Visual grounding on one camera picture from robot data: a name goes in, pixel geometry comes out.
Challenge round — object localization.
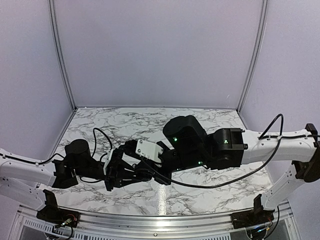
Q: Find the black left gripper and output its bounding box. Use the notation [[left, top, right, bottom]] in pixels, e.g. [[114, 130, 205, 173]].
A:
[[74, 159, 143, 192]]

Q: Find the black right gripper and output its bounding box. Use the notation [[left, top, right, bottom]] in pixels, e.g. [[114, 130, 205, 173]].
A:
[[134, 140, 208, 186]]

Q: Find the black round disc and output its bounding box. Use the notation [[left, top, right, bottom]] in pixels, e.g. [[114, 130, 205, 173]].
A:
[[135, 168, 154, 182]]

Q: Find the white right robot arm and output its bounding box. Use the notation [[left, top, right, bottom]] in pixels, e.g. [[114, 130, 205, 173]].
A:
[[135, 115, 320, 224]]

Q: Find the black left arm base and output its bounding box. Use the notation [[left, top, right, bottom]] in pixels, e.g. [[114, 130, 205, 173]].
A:
[[36, 189, 80, 228]]

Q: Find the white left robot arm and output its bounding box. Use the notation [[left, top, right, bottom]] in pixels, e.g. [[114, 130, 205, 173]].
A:
[[0, 139, 152, 223]]

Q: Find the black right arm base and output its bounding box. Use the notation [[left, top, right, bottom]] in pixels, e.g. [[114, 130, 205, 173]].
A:
[[231, 194, 275, 229]]

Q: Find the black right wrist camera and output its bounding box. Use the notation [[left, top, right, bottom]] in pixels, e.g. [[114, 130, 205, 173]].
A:
[[124, 140, 140, 159]]

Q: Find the aluminium front rail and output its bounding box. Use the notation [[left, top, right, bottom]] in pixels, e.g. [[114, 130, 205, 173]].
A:
[[14, 204, 293, 240]]

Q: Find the right aluminium frame post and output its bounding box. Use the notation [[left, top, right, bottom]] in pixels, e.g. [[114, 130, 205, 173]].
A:
[[236, 0, 269, 115]]

